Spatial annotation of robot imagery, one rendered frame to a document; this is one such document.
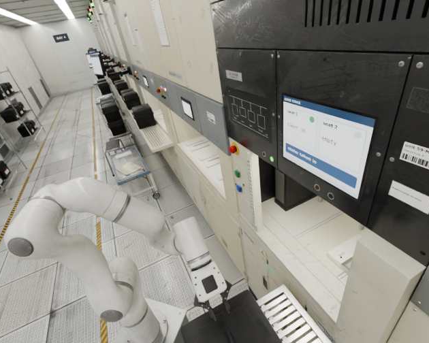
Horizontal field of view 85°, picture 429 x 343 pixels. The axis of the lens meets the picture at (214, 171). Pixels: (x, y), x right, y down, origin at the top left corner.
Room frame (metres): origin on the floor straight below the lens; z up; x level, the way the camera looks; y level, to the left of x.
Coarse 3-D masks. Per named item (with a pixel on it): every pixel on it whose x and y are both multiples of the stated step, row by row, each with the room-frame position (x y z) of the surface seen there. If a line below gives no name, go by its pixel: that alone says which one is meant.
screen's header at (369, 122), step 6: (288, 102) 0.66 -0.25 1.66; (294, 102) 0.64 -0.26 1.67; (300, 102) 0.62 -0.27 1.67; (306, 102) 0.60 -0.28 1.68; (312, 108) 0.58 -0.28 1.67; (318, 108) 0.56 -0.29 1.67; (324, 108) 0.54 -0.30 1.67; (330, 108) 0.52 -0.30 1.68; (330, 114) 0.52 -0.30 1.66; (336, 114) 0.51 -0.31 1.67; (342, 114) 0.49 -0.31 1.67; (348, 114) 0.48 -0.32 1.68; (354, 114) 0.46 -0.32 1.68; (354, 120) 0.46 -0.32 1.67; (360, 120) 0.45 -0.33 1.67; (366, 120) 0.44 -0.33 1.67; (372, 120) 0.42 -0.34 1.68; (372, 126) 0.42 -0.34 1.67
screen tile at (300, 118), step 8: (288, 112) 0.66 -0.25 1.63; (296, 112) 0.63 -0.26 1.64; (304, 112) 0.60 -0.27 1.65; (288, 120) 0.66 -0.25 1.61; (296, 120) 0.63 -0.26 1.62; (304, 120) 0.60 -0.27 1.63; (288, 128) 0.66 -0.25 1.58; (312, 128) 0.57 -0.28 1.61; (288, 136) 0.66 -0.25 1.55; (296, 136) 0.63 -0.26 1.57; (304, 136) 0.60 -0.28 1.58; (312, 136) 0.57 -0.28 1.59; (304, 144) 0.59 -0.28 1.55; (312, 144) 0.57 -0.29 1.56
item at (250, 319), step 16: (240, 304) 0.46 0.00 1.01; (256, 304) 0.45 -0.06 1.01; (192, 320) 0.44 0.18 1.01; (208, 320) 0.43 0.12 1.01; (224, 320) 0.42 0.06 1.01; (240, 320) 0.41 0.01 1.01; (256, 320) 0.40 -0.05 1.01; (192, 336) 0.38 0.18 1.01; (208, 336) 0.37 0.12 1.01; (224, 336) 0.37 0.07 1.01; (240, 336) 0.36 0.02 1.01; (256, 336) 0.35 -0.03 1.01; (272, 336) 0.34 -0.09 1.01
